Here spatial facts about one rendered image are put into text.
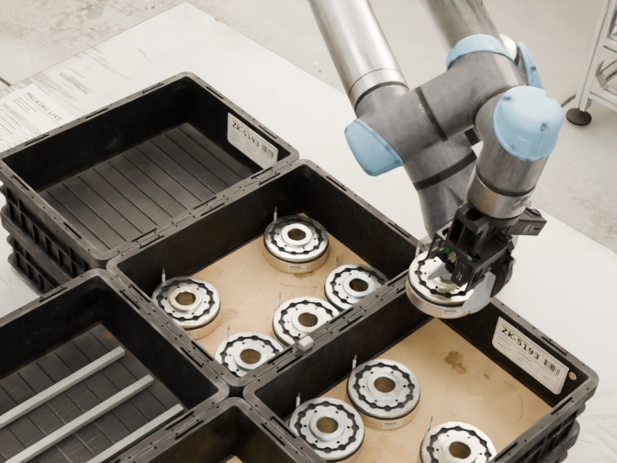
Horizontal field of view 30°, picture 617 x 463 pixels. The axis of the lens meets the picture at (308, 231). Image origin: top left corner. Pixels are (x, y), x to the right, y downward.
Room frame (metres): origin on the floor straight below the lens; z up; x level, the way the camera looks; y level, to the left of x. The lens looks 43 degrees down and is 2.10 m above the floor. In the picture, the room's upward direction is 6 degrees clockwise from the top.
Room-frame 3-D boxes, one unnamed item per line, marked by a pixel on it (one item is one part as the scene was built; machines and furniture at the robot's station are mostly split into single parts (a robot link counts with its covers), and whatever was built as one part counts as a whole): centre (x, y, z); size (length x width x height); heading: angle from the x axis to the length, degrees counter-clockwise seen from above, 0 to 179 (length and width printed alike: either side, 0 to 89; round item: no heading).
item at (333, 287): (1.23, -0.08, 0.86); 0.10 x 0.10 x 0.01
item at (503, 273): (1.07, -0.24, 1.08); 0.05 x 0.02 x 0.09; 47
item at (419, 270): (1.12, -0.19, 1.01); 0.10 x 0.10 x 0.01
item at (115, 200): (1.40, 0.26, 0.87); 0.40 x 0.30 x 0.11; 137
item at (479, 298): (1.06, -0.23, 1.03); 0.06 x 0.03 x 0.09; 137
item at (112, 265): (1.20, 0.04, 0.92); 0.40 x 0.30 x 0.02; 137
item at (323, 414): (0.96, -0.05, 0.86); 0.05 x 0.05 x 0.01
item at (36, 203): (1.40, 0.26, 0.92); 0.40 x 0.30 x 0.02; 137
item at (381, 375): (1.04, -0.13, 0.86); 0.05 x 0.05 x 0.01
